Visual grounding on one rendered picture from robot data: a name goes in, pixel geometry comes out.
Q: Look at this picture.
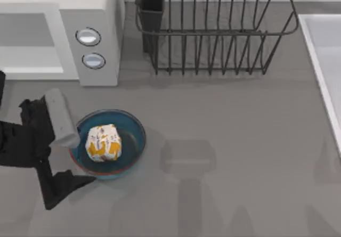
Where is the pale grey rounded box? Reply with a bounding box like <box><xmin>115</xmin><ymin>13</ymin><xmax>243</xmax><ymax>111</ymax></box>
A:
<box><xmin>43</xmin><ymin>88</ymin><xmax>81</xmax><ymax>148</ymax></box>

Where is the white and yellow wrapped burger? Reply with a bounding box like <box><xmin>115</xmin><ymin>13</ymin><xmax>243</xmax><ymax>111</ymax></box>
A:
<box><xmin>85</xmin><ymin>123</ymin><xmax>123</xmax><ymax>164</ymax></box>

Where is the blue bowl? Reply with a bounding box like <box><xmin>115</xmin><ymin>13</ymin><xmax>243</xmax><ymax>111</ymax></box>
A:
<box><xmin>68</xmin><ymin>109</ymin><xmax>147</xmax><ymax>182</ymax></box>

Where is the pale microwave door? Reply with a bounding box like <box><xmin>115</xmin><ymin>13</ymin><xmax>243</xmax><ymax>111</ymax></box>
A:
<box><xmin>0</xmin><ymin>3</ymin><xmax>80</xmax><ymax>81</ymax></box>

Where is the round microwave knob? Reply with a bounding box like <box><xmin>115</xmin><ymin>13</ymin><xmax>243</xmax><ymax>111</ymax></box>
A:
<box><xmin>81</xmin><ymin>52</ymin><xmax>107</xmax><ymax>70</ymax></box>
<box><xmin>75</xmin><ymin>27</ymin><xmax>102</xmax><ymax>47</ymax></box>

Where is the pale microwave oven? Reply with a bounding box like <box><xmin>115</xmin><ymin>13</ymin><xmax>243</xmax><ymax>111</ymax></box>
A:
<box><xmin>0</xmin><ymin>0</ymin><xmax>125</xmax><ymax>87</ymax></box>

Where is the dark cutlery holder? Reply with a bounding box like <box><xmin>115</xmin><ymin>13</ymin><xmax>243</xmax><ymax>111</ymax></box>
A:
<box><xmin>135</xmin><ymin>0</ymin><xmax>166</xmax><ymax>53</ymax></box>

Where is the dark wire dish rack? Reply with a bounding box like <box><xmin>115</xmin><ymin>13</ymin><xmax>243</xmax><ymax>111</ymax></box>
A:
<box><xmin>134</xmin><ymin>0</ymin><xmax>299</xmax><ymax>76</ymax></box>

